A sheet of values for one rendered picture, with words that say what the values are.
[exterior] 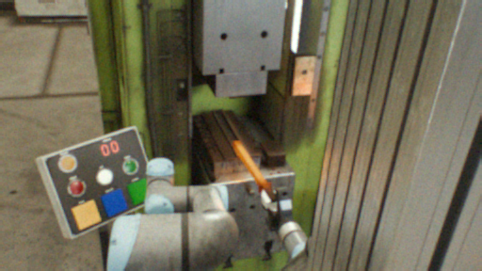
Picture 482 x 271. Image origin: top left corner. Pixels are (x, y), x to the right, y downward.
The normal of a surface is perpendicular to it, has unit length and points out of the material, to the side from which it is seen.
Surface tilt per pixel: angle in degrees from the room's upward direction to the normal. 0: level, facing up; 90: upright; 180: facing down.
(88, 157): 60
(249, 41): 90
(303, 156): 90
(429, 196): 90
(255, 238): 90
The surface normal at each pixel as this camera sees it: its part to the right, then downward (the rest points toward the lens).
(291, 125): 0.29, 0.50
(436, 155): -0.03, 0.51
